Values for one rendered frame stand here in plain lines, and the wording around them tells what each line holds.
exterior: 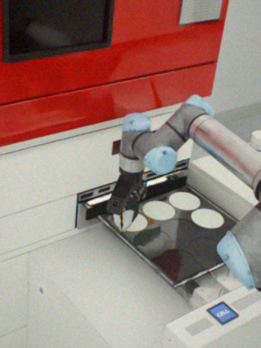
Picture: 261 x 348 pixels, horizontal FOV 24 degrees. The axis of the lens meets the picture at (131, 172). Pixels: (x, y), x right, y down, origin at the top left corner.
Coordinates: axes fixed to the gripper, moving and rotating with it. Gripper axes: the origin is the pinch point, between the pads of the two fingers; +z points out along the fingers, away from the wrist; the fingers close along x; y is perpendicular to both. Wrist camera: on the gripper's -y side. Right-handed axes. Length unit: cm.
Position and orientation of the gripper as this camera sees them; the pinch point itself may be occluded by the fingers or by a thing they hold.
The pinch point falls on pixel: (122, 228)
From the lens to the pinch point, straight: 176.6
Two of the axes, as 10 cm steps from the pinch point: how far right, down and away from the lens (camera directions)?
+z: -1.0, 8.5, 5.2
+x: -9.1, -2.9, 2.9
